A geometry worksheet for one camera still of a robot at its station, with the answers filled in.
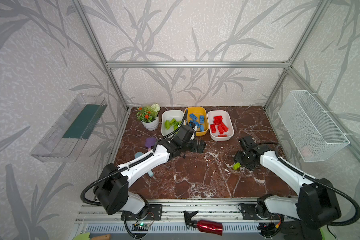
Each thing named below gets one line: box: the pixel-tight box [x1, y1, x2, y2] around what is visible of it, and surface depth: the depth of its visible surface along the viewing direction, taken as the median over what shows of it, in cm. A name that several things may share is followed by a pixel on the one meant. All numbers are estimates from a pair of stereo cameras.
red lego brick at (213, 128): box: [210, 124, 217, 133], surface depth 107 cm
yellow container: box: [184, 106, 209, 136], surface depth 114 cm
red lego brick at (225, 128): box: [221, 122, 229, 132], surface depth 107 cm
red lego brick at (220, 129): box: [217, 125, 224, 135], surface depth 107 cm
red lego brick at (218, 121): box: [213, 118, 224, 125], surface depth 112 cm
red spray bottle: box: [183, 210, 224, 236], surface depth 69 cm
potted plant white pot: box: [140, 113, 159, 131], surface depth 104 cm
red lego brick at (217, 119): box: [213, 115, 223, 123], surface depth 114 cm
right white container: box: [207, 110, 235, 141], surface depth 107 cm
